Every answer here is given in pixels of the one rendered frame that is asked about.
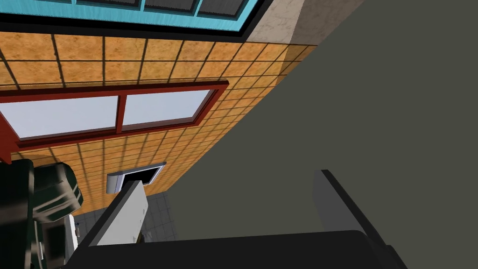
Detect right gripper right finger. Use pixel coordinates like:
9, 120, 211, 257
312, 169, 389, 247

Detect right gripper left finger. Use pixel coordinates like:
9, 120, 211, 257
77, 180, 149, 248

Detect red framed window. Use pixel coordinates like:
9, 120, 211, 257
0, 80, 230, 165

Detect blue framed glass cabinet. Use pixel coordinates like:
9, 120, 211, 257
0, 0, 275, 43

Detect grey framed black wall opening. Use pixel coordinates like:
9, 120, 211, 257
106, 162, 167, 195

